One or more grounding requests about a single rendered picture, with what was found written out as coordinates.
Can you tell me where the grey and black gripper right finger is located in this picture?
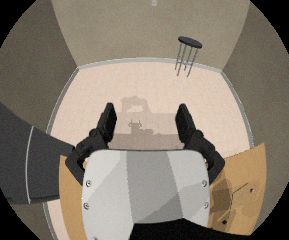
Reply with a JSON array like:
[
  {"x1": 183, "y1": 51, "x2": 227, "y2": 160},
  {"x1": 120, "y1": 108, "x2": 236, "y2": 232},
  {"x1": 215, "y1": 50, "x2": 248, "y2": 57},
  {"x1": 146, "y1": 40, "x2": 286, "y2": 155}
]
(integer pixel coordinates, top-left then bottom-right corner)
[{"x1": 175, "y1": 103, "x2": 225, "y2": 185}]

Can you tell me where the brown mat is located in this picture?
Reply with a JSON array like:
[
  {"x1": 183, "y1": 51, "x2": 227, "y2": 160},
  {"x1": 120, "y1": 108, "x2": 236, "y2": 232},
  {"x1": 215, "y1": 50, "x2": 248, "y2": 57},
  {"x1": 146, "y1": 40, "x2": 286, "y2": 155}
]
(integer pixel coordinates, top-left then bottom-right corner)
[{"x1": 228, "y1": 182, "x2": 249, "y2": 219}]

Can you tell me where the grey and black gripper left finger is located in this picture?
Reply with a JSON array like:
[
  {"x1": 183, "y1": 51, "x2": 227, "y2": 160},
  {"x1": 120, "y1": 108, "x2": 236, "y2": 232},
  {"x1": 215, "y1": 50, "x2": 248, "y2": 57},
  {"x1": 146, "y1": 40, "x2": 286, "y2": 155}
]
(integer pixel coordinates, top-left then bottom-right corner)
[{"x1": 65, "y1": 103, "x2": 117, "y2": 187}]

